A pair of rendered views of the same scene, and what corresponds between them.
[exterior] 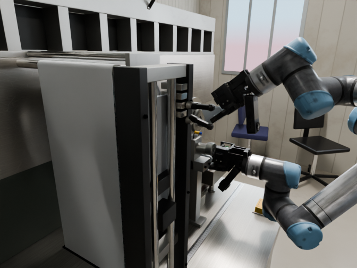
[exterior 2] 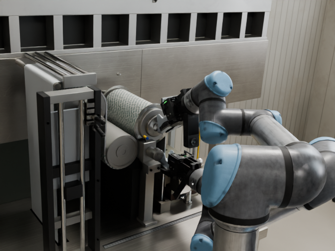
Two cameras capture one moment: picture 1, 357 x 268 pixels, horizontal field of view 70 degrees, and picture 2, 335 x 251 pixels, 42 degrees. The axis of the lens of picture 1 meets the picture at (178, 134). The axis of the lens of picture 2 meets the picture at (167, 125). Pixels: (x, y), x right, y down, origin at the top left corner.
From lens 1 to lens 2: 0.84 m
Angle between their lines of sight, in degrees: 21
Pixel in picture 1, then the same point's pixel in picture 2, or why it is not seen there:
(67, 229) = (33, 195)
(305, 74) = (207, 105)
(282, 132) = not seen: outside the picture
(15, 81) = (12, 74)
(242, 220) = (190, 233)
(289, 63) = (201, 92)
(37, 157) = (23, 133)
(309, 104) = (201, 131)
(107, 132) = not seen: hidden behind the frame
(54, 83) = (31, 83)
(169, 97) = (79, 110)
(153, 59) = (88, 78)
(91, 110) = not seen: hidden behind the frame
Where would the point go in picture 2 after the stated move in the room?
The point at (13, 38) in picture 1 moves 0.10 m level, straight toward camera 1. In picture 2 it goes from (15, 44) to (10, 49)
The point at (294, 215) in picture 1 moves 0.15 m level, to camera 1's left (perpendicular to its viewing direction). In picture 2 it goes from (201, 228) to (154, 214)
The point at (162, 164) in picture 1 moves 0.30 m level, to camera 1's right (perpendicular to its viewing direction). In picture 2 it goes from (77, 155) to (175, 180)
